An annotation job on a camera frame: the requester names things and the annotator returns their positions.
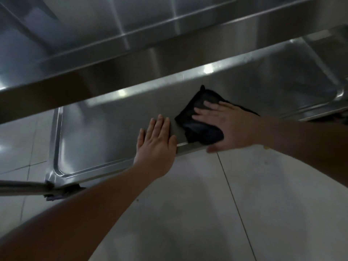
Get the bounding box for person's left hand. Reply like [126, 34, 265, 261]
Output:
[133, 115, 178, 179]

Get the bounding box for person's right hand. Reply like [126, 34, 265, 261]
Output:
[192, 100, 268, 154]

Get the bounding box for dark cleaning cloth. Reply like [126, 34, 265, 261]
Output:
[175, 85, 260, 146]

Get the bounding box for person's right forearm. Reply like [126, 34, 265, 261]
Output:
[263, 117, 348, 188]

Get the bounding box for person's left forearm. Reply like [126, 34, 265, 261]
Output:
[0, 163, 169, 261]

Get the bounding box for stainless steel lower shelf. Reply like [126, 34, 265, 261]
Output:
[45, 31, 348, 189]

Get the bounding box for stainless steel table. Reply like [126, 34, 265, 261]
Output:
[0, 0, 348, 125]

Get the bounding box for steel table leg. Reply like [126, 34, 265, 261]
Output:
[0, 180, 52, 196]

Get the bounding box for shelf corner bracket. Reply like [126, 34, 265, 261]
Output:
[43, 184, 86, 201]

